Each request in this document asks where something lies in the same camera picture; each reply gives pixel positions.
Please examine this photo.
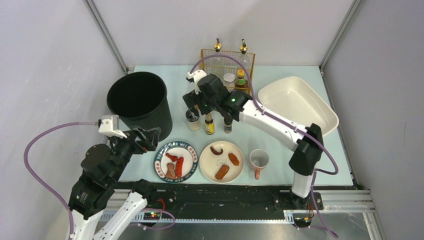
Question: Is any clear glass oil bottle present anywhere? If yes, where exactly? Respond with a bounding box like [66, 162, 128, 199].
[212, 38, 222, 67]

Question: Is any oil bottle with brown liquid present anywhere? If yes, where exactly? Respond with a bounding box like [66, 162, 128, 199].
[239, 38, 250, 69]

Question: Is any silver lid spice jar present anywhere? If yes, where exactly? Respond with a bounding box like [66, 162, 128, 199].
[223, 72, 236, 92]

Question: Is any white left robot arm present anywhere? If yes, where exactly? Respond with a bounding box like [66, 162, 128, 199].
[68, 126, 161, 240]

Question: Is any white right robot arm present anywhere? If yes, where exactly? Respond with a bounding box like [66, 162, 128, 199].
[183, 70, 324, 199]

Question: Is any green rimmed printed plate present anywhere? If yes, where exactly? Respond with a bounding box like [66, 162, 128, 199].
[153, 140, 199, 184]

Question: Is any small red food piece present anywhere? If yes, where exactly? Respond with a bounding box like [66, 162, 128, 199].
[165, 152, 179, 162]

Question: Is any small black lid spice jar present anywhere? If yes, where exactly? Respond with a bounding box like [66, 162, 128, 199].
[223, 119, 233, 134]

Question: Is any small yellow label bottle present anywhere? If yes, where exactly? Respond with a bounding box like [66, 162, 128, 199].
[205, 113, 215, 135]

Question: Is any red sausage on plate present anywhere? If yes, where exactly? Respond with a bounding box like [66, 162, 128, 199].
[175, 157, 184, 178]

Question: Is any black plastic trash bin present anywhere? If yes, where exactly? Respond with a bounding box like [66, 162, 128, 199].
[106, 71, 173, 142]

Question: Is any brown meat piece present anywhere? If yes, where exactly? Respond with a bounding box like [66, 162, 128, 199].
[165, 162, 176, 180]

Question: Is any purple octopus tentacle piece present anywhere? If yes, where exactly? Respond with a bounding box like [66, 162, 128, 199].
[210, 146, 224, 156]

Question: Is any cream plate with bear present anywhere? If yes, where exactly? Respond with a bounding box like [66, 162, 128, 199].
[199, 140, 245, 184]

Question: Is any orange fried food piece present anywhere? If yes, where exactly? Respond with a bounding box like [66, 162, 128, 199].
[228, 152, 240, 166]

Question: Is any brown sausage piece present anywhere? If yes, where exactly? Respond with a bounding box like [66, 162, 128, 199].
[214, 164, 230, 180]

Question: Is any white plastic basin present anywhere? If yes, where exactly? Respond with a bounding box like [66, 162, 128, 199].
[256, 76, 341, 147]

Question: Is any pink ceramic mug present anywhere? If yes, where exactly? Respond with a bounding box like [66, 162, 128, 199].
[249, 149, 270, 180]

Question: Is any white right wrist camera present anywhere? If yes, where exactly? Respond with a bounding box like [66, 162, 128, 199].
[186, 69, 207, 95]

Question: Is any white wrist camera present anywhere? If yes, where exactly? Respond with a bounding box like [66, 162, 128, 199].
[186, 69, 207, 95]
[98, 114, 127, 139]

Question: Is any yellow wire basket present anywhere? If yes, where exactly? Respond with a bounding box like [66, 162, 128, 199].
[198, 50, 256, 95]

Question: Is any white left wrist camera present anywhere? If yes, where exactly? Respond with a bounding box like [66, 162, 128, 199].
[98, 114, 127, 139]

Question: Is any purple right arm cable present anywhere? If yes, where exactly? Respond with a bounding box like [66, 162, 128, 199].
[189, 53, 339, 239]

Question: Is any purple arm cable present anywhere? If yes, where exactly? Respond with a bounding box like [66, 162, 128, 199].
[23, 121, 100, 240]
[189, 53, 339, 239]

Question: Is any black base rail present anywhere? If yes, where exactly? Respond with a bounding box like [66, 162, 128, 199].
[147, 183, 324, 221]

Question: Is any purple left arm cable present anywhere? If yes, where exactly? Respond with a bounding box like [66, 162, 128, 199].
[23, 121, 100, 240]

